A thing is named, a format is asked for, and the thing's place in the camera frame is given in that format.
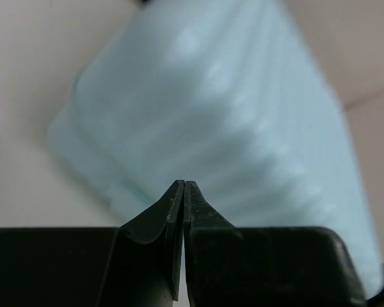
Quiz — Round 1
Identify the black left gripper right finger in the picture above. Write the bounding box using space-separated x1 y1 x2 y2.
184 181 366 306

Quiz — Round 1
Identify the light blue hard-shell suitcase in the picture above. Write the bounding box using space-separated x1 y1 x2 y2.
47 1 384 298

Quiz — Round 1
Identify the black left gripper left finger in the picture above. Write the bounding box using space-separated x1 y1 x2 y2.
0 180 185 306

